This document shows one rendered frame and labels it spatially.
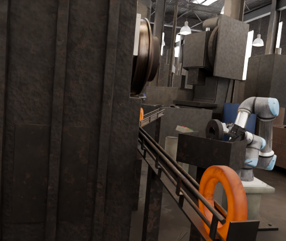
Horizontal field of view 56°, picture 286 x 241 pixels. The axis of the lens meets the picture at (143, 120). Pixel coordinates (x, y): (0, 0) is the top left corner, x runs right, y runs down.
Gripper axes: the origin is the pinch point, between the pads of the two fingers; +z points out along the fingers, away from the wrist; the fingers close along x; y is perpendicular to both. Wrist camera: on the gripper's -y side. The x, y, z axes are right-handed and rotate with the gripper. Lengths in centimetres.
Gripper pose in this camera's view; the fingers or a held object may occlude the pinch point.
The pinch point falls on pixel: (214, 129)
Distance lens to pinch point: 164.7
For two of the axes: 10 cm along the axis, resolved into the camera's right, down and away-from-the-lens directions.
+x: 2.7, 1.4, -9.5
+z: -9.0, -3.3, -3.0
